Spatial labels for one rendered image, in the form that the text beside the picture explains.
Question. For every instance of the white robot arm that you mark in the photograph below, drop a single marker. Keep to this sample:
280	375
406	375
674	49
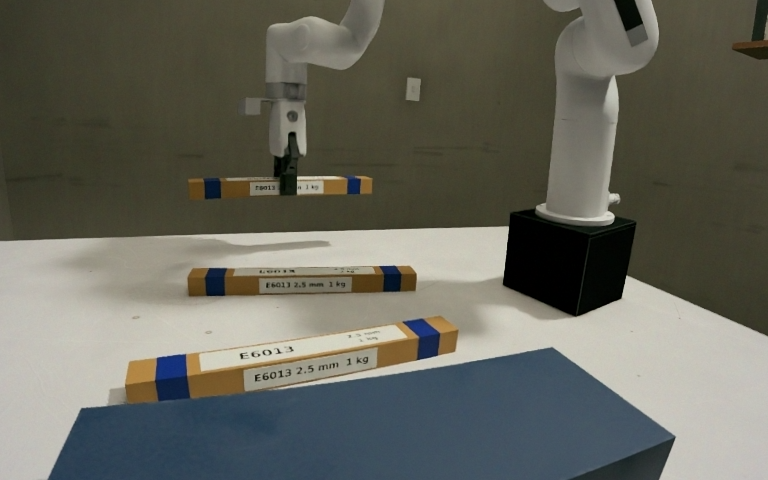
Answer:
621	37

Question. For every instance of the tan welding electrode pack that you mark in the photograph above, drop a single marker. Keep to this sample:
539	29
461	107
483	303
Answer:
217	188
290	362
300	280

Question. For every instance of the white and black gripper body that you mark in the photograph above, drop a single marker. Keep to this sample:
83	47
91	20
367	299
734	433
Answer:
281	124

